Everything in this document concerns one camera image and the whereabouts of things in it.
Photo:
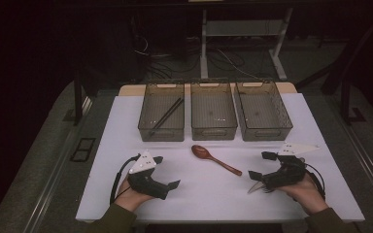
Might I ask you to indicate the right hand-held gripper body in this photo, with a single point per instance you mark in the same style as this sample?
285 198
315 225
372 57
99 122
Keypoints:
288 173

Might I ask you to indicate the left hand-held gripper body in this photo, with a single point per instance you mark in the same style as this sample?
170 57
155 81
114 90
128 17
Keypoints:
144 183

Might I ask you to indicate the black chopstick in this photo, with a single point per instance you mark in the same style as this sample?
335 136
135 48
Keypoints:
166 118
170 110

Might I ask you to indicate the red wooden spoon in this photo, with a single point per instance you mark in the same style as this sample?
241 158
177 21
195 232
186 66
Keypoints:
200 151

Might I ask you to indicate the translucent brown storage bin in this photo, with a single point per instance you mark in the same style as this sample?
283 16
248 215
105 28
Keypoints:
157 97
260 111
213 110

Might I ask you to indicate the person's left hand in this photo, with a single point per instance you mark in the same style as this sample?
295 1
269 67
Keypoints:
129 197

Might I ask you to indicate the person's right hand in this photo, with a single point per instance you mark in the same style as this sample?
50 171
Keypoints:
306 195

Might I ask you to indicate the white table mat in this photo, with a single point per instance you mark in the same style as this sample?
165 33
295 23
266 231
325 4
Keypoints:
207 200

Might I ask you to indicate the black metal stand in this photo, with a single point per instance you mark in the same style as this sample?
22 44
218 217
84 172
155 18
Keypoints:
77 103
345 103

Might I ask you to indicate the white desk frame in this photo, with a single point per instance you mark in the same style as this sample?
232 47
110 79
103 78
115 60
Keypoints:
204 48

